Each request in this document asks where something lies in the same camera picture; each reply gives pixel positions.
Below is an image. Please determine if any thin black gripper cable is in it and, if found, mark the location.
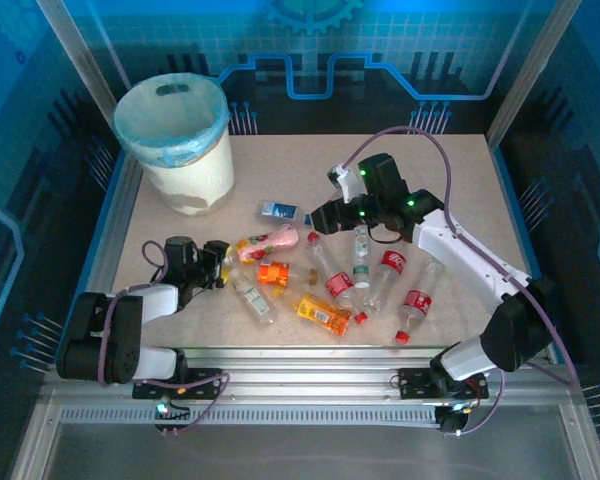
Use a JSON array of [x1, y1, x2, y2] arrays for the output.
[[364, 226, 407, 246]]

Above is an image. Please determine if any small blue packet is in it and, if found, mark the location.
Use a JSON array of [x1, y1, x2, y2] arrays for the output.
[[257, 199, 306, 223]]

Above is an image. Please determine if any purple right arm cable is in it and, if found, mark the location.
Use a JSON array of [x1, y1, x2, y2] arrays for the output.
[[344, 125, 580, 439]]

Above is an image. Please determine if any red label bottle red cap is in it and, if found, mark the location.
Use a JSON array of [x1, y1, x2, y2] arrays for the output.
[[307, 243, 370, 325], [393, 257, 449, 346]]

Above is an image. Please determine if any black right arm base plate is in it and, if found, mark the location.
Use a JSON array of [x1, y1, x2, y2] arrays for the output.
[[397, 367, 490, 401]]

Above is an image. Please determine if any pink plastic bottle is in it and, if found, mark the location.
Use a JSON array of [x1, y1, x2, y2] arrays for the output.
[[235, 224, 300, 265]]

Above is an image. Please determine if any slotted grey cable duct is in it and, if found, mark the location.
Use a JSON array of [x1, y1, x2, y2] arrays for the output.
[[58, 407, 444, 429]]

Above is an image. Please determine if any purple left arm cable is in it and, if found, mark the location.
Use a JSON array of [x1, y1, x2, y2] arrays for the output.
[[95, 240, 231, 437]]

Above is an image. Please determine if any aluminium frame post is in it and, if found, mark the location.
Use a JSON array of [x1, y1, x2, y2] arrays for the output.
[[484, 0, 569, 149], [33, 0, 131, 109]]

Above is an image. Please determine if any orange label bottle yellow cap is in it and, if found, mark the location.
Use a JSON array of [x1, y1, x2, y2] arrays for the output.
[[257, 260, 320, 290]]

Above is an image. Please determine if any white waste bin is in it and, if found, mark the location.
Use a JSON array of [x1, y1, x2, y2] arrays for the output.
[[112, 69, 236, 217]]

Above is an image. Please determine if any small clear green-white label bottle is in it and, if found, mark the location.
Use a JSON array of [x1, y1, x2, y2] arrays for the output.
[[228, 268, 277, 327]]

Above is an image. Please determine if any green label bottle white cap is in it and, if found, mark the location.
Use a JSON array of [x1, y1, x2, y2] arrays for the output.
[[351, 225, 373, 291]]

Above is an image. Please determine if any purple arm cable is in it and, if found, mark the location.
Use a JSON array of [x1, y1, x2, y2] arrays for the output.
[[344, 125, 580, 439], [95, 240, 231, 437]]

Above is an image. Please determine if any aluminium front rail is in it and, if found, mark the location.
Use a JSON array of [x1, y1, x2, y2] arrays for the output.
[[39, 344, 581, 409]]

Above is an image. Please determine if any blue plastic bin liner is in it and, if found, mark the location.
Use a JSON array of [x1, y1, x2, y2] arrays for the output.
[[112, 69, 230, 169]]

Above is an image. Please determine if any aluminium side rail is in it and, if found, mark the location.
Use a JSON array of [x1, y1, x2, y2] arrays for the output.
[[82, 149, 146, 351]]

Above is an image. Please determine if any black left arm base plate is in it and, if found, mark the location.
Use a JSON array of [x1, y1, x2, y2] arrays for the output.
[[131, 367, 225, 401]]

